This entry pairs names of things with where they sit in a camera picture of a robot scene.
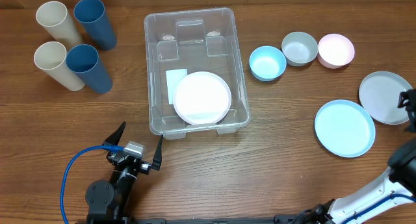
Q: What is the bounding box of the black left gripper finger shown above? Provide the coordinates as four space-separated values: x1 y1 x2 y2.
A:
103 121 126 145
151 135 163 171

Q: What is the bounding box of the pink plastic plate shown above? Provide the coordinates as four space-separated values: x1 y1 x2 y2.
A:
173 71 232 125

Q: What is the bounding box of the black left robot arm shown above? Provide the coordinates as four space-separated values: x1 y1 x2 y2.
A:
85 122 163 223

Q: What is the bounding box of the dark blue cup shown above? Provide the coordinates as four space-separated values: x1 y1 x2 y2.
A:
66 44 113 94
74 0 117 51

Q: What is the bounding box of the light blue plastic plate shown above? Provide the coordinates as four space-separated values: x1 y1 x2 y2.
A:
314 99 376 158

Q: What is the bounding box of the grey plastic plate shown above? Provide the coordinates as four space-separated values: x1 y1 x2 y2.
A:
358 71 412 125

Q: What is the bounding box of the grey plastic bowl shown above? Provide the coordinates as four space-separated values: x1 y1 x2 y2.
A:
281 32 318 67

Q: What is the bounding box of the pink plastic bowl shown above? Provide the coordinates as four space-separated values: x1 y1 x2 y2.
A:
318 34 355 69

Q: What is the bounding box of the dark blue cup far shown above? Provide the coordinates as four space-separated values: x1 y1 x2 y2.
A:
74 0 117 51

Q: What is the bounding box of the cream cup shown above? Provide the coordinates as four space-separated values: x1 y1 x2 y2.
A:
36 1 83 50
33 41 85 91

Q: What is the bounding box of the clear plastic storage bin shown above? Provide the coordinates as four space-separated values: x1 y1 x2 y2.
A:
144 7 251 140

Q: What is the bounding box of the light blue plastic bowl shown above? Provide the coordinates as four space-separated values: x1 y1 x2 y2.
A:
249 45 287 82

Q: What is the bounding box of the cream cup far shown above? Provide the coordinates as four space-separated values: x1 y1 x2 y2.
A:
36 1 83 50

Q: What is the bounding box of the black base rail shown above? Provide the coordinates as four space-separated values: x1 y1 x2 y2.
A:
77 214 304 224

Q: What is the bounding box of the cream cup near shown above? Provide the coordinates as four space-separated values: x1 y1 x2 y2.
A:
33 41 85 91

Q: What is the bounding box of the dark blue cup near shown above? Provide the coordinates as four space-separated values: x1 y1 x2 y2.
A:
66 44 113 94

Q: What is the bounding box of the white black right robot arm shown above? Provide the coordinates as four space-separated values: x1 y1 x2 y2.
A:
294 99 415 223

